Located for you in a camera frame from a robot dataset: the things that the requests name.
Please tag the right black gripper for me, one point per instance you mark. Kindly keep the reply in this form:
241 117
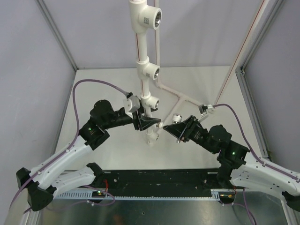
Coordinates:
177 129

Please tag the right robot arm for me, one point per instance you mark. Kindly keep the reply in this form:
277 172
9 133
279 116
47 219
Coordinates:
239 167

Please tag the aluminium table frame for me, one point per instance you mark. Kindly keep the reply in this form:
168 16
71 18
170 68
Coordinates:
87 205

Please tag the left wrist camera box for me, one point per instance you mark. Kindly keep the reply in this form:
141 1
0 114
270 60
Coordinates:
131 103

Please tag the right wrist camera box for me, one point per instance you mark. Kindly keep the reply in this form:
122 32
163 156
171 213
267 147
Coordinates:
203 109

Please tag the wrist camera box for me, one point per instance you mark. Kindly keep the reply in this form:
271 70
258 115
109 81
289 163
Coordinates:
203 109
131 103

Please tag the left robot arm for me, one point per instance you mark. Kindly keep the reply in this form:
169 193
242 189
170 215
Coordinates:
46 181

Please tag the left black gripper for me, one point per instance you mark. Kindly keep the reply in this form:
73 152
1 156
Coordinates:
142 121

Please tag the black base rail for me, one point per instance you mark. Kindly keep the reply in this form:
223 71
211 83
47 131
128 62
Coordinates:
173 183

